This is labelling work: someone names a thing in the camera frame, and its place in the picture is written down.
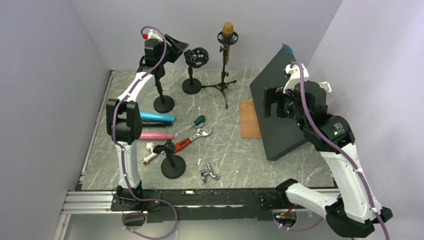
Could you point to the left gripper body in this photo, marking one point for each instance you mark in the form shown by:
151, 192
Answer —
171, 54

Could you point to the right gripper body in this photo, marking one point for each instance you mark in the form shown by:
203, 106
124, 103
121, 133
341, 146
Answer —
290, 109

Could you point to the black stand for pink microphone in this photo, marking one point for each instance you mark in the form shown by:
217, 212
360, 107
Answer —
163, 103

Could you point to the blue toy microphone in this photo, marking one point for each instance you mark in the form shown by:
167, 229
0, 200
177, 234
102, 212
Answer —
156, 117

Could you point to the pink toy microphone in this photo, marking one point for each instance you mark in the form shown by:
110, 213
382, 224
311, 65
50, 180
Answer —
155, 136

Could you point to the black front microphone stand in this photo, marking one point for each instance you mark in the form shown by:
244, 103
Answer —
173, 166

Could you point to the black toy microphone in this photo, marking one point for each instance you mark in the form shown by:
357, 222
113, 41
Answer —
156, 124

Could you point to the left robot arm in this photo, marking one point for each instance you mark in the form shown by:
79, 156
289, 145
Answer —
123, 119

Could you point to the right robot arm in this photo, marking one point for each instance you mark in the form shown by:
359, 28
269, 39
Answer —
356, 211

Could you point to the black tripod microphone stand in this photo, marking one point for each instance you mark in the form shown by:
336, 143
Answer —
222, 85

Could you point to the gold microphone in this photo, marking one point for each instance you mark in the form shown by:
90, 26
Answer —
227, 33

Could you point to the wooden board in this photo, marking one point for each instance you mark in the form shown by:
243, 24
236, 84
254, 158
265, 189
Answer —
249, 124

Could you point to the white plastic tap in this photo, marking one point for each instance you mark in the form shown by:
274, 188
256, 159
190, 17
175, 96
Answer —
150, 148

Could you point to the chrome faucet fitting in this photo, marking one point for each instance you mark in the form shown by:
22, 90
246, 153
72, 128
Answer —
204, 173

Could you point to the black shock mount stand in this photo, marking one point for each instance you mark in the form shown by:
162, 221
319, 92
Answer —
194, 58

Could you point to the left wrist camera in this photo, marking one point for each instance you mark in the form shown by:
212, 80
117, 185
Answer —
152, 34

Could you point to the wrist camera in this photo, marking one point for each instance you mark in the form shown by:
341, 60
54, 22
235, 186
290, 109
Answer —
152, 34
293, 71

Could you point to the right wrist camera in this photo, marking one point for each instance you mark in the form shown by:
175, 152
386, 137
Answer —
293, 71

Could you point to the dark grey network switch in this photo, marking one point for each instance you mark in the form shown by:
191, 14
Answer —
280, 136

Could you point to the metal rack bracket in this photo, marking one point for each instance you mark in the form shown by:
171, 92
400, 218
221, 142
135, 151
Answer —
326, 86

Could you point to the green handled screwdriver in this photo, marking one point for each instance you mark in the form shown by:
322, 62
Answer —
199, 120

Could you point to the red handled adjustable wrench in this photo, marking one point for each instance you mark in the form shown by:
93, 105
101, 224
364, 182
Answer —
200, 132

